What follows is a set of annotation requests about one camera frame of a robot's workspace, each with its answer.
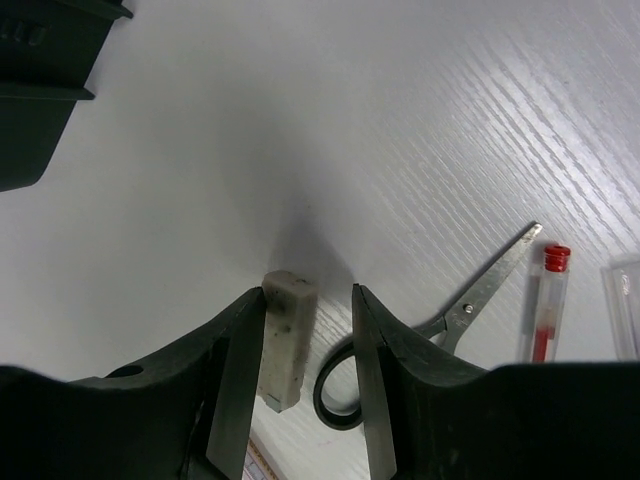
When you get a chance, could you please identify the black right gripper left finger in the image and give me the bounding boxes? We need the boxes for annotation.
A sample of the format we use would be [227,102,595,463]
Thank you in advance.
[1,288,265,479]

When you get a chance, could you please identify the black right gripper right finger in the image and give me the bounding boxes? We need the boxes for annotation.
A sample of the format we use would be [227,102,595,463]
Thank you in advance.
[352,285,639,479]

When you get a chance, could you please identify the black handled scissors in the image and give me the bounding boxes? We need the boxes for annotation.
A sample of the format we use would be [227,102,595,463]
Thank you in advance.
[312,221,542,431]

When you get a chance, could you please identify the white eraser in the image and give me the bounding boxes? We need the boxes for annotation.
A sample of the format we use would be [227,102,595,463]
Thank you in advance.
[257,270,318,413]

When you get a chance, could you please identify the clear red gel pen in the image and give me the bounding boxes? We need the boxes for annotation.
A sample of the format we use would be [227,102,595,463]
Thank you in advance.
[519,243,571,364]

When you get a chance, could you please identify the black stationery container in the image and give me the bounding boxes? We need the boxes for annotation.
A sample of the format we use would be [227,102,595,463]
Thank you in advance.
[1,1,133,192]

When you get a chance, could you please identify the clear plastic ruler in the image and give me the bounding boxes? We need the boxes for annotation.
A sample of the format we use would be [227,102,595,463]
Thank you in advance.
[242,440,278,480]

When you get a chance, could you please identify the clear plastic case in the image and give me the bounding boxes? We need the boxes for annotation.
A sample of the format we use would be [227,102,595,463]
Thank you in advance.
[601,253,639,361]

